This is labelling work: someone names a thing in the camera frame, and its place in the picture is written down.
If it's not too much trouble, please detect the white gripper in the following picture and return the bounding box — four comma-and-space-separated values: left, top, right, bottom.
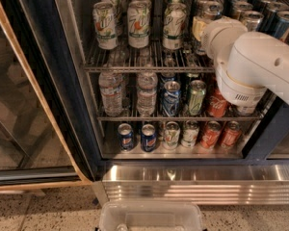
192, 16, 248, 60

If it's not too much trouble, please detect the silver blue redbull can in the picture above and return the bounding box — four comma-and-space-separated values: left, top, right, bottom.
194, 1, 223, 55

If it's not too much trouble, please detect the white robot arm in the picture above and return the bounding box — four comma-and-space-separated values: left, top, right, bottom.
192, 17, 289, 107

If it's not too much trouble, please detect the front right 7up can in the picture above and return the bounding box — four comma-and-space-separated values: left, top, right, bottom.
162, 3, 187, 50

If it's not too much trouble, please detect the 7up can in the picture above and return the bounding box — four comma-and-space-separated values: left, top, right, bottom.
92, 2, 118, 50
181, 120, 199, 147
163, 121, 180, 149
127, 1, 150, 48
162, 3, 187, 50

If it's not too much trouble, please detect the front silver redbull can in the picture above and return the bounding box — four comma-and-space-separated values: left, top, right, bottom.
240, 11, 263, 32

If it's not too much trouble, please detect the front middle 7up can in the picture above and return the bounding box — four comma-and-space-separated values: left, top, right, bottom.
127, 1, 150, 48

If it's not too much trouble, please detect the green can middle shelf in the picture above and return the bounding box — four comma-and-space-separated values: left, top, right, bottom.
188, 80, 206, 116

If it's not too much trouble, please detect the blue pepsi can middle shelf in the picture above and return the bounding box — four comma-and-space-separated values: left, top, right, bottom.
162, 81, 181, 116

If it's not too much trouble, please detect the blue redbull can far right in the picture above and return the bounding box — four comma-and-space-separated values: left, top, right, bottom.
270, 11, 289, 42

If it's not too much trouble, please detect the red coke can middle shelf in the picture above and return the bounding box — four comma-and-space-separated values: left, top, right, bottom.
206, 84, 228, 117

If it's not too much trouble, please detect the front left 7up can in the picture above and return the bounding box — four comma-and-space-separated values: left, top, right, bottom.
92, 2, 118, 50

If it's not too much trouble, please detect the white can middle shelf right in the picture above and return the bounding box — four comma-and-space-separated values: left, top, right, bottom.
235, 106, 255, 116

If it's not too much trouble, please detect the right 7up can bottom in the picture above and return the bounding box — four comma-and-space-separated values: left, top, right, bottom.
181, 120, 199, 147

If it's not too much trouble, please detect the right coke can bottom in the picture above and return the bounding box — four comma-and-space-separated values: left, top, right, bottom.
220, 121, 242, 149

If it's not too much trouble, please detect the coke can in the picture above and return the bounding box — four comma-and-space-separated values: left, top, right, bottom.
200, 121, 222, 149
220, 121, 242, 149

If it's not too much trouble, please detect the left coke can bottom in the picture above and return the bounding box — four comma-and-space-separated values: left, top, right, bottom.
200, 121, 222, 149

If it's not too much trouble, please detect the left 7up can bottom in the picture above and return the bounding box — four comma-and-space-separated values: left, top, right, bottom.
163, 121, 180, 149

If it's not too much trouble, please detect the right pepsi can bottom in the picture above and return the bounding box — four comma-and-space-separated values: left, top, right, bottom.
141, 124, 156, 152

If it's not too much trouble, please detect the pepsi can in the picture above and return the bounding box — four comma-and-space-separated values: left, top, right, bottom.
118, 123, 134, 151
141, 124, 156, 152

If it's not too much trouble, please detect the left pepsi can bottom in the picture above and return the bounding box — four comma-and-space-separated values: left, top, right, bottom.
118, 123, 134, 151

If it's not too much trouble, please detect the glass fridge door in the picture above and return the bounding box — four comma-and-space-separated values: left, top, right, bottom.
0, 0, 96, 191

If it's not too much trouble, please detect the right water bottle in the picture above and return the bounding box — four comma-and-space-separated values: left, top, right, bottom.
137, 56, 158, 116

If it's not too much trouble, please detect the water bottle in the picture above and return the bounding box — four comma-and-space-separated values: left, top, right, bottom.
98, 51, 124, 117
137, 56, 158, 116

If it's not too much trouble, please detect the left water bottle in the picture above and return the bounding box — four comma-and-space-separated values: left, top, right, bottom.
98, 51, 124, 117

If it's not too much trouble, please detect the clear plastic bin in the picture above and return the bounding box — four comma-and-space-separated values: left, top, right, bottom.
98, 200, 202, 231

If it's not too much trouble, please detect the top wire shelf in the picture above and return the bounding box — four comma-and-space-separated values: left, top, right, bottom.
82, 0, 289, 74

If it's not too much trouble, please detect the wire shelf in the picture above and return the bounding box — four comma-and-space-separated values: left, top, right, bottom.
97, 109, 264, 121
82, 0, 289, 74

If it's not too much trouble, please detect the middle wire shelf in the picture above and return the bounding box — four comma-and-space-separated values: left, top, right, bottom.
97, 109, 264, 121

